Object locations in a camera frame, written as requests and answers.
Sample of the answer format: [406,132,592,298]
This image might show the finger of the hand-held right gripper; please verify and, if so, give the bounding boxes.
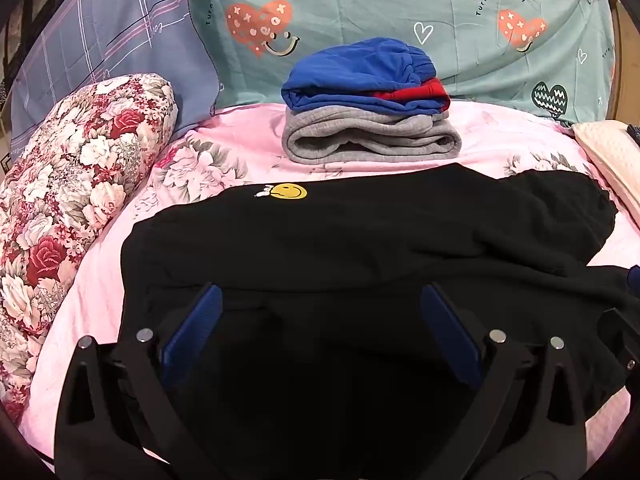
[597,266,640,391]

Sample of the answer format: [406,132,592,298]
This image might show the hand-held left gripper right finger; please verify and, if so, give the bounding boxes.
[422,282,588,480]

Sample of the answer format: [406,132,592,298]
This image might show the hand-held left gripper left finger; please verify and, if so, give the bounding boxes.
[55,283,223,480]

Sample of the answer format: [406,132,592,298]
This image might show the black pants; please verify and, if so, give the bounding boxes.
[120,162,640,480]

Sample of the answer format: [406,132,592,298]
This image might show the folded grey pants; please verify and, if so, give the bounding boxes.
[281,109,463,165]

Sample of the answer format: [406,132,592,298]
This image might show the folded blue pants red trim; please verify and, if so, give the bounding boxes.
[280,36,452,115]

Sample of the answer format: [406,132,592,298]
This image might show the pink floral bed sheet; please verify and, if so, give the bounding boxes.
[20,101,640,463]

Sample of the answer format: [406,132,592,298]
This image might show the cream textured pillow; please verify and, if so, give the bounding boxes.
[571,121,640,223]

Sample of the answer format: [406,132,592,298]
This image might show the red floral pillow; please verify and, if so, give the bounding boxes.
[0,74,180,423]

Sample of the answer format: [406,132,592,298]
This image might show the blue plaid pillow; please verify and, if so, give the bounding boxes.
[9,0,221,153]

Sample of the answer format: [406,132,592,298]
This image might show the teal heart-print pillow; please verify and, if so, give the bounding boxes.
[187,0,617,126]

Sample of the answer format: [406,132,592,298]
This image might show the wooden bed frame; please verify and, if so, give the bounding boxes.
[607,0,628,123]

